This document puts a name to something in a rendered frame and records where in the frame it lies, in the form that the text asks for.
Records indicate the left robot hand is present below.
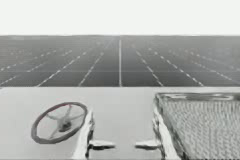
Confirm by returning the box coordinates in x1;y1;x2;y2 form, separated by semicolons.
88;139;117;150

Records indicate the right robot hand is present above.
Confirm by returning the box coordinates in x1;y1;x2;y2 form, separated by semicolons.
134;138;162;150

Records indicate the dark steering wheel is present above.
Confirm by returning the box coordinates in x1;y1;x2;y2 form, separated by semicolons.
30;101;89;145

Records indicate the grey table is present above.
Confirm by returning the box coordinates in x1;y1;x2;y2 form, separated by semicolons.
0;86;240;160

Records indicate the grey mesh tray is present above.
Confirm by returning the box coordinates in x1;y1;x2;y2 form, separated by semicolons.
154;92;240;160

